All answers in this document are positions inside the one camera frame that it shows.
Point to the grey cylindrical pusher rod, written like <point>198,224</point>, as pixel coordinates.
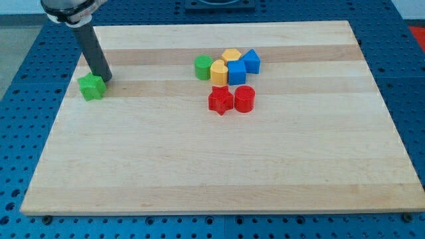
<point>92,51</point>

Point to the yellow hexagon block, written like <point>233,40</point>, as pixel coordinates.
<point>230,54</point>

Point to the blue triangular prism block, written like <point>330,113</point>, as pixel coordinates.
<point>252,62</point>

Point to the red star block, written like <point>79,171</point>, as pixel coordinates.
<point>220,100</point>

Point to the green star block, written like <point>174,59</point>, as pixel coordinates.
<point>91,87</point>

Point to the green cylinder block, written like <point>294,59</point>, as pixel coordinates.
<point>202,67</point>

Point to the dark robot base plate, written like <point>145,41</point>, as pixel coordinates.
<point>198,5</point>

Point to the red cylinder block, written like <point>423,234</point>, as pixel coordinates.
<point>244,98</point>

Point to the yellow heart block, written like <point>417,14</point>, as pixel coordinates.
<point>219,73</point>

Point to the blue cube block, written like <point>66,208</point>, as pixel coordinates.
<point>236,72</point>

